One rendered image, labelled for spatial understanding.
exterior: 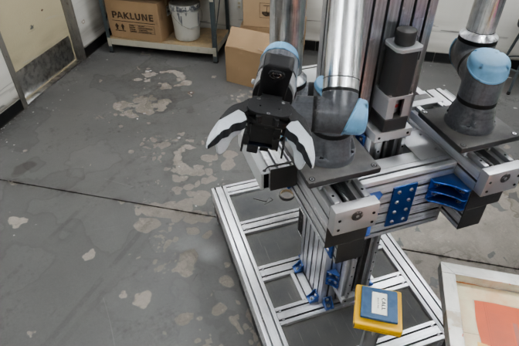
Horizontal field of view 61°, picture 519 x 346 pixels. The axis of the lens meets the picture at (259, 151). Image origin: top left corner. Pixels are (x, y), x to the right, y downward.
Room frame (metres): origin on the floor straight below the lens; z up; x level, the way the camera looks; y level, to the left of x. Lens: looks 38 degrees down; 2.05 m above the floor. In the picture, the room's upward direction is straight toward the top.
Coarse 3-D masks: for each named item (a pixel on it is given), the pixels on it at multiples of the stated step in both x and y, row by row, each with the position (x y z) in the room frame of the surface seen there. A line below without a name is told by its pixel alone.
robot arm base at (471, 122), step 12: (456, 96) 1.19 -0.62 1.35; (456, 108) 1.16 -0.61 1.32; (468, 108) 1.13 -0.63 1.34; (480, 108) 1.11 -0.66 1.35; (492, 108) 1.12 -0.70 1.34; (444, 120) 1.18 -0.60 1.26; (456, 120) 1.13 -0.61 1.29; (468, 120) 1.12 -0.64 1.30; (480, 120) 1.11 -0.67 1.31; (492, 120) 1.12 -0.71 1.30; (468, 132) 1.10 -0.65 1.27; (480, 132) 1.10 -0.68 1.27
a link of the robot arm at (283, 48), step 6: (276, 42) 0.81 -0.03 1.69; (282, 42) 0.81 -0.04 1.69; (270, 48) 0.79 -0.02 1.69; (276, 48) 0.78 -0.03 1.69; (282, 48) 0.78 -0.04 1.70; (288, 48) 0.79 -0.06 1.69; (294, 48) 0.81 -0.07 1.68; (264, 54) 0.78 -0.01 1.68; (282, 54) 0.76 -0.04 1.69; (288, 54) 0.77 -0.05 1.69; (294, 54) 0.78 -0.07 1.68; (294, 60) 0.76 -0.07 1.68; (294, 66) 0.74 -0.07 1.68; (294, 72) 0.72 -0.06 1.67
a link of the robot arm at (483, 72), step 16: (480, 48) 1.22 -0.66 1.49; (464, 64) 1.21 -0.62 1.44; (480, 64) 1.14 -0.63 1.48; (496, 64) 1.14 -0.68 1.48; (464, 80) 1.17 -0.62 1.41; (480, 80) 1.12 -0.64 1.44; (496, 80) 1.11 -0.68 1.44; (464, 96) 1.15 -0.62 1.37; (480, 96) 1.12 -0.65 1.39; (496, 96) 1.12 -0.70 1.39
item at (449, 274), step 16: (448, 272) 0.79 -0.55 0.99; (464, 272) 0.79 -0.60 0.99; (480, 272) 0.79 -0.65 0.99; (496, 272) 0.79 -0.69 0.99; (448, 288) 0.74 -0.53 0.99; (496, 288) 0.76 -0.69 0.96; (512, 288) 0.75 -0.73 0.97; (448, 304) 0.68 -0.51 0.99; (448, 320) 0.64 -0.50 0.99; (448, 336) 0.60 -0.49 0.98
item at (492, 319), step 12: (480, 312) 0.68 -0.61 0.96; (492, 312) 0.68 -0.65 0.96; (504, 312) 0.68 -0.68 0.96; (516, 312) 0.68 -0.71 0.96; (480, 324) 0.65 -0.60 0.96; (492, 324) 0.65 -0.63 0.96; (504, 324) 0.65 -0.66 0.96; (480, 336) 0.61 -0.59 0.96; (492, 336) 0.61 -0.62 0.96; (504, 336) 0.61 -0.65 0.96
